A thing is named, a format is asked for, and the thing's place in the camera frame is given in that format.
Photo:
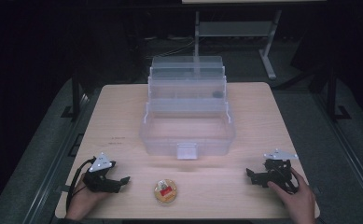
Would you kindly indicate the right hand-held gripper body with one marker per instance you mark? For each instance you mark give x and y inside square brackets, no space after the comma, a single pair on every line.
[278,169]

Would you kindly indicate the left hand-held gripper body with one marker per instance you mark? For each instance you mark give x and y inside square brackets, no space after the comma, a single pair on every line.
[99,177]

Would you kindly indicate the round gold tin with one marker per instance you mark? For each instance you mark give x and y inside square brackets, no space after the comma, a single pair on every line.
[165,191]

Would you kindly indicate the clear plastic tiered storage box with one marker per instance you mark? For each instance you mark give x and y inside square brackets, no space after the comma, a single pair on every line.
[187,107]

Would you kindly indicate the person's left hand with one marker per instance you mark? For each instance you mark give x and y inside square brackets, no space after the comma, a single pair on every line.
[83,200]

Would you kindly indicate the person's right hand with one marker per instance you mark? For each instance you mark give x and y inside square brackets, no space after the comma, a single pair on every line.
[294,199]

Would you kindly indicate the grey metal stand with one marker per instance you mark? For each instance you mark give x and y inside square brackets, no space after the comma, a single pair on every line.
[236,34]

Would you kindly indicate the black metal post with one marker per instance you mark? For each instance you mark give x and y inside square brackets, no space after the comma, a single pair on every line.
[75,93]
[333,96]

